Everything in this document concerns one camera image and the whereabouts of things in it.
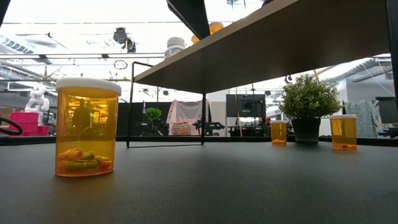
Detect white melatonin bottle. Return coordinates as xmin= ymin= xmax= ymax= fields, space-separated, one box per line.
xmin=164 ymin=36 xmax=187 ymax=60

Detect wide orange pill bottle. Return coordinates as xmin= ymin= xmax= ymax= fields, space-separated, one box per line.
xmin=269 ymin=120 xmax=288 ymax=146
xmin=55 ymin=77 xmax=122 ymax=178
xmin=328 ymin=114 xmax=358 ymax=151

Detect pink white cloth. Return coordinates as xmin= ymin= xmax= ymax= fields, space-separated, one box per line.
xmin=166 ymin=100 xmax=208 ymax=136

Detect black monitor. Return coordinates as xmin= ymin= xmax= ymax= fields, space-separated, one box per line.
xmin=226 ymin=94 xmax=267 ymax=118

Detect small green background plant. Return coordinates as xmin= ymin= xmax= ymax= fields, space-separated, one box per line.
xmin=145 ymin=107 xmax=162 ymax=125

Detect woven basket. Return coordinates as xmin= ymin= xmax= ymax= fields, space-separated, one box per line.
xmin=171 ymin=121 xmax=192 ymax=136

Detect black background robot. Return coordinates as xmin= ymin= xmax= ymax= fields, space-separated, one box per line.
xmin=192 ymin=119 xmax=226 ymax=137

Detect black partition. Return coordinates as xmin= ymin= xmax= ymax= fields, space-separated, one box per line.
xmin=118 ymin=101 xmax=208 ymax=137

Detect potted green plant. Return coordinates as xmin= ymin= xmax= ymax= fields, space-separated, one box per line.
xmin=278 ymin=73 xmax=343 ymax=144

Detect person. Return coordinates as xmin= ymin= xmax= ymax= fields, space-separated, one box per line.
xmin=72 ymin=98 xmax=91 ymax=139

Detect white robot figure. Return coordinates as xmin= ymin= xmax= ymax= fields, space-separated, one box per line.
xmin=24 ymin=85 xmax=50 ymax=114

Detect pink boxes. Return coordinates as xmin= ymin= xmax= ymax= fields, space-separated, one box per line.
xmin=9 ymin=111 xmax=50 ymax=137

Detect grey patterned cloth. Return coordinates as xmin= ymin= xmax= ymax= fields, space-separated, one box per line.
xmin=343 ymin=100 xmax=383 ymax=139

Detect black ceiling camera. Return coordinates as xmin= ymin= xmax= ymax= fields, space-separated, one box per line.
xmin=112 ymin=27 xmax=137 ymax=54

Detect black table frame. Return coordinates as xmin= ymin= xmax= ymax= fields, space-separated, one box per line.
xmin=0 ymin=136 xmax=398 ymax=147

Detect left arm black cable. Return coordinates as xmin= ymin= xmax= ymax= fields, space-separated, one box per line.
xmin=0 ymin=116 xmax=24 ymax=136

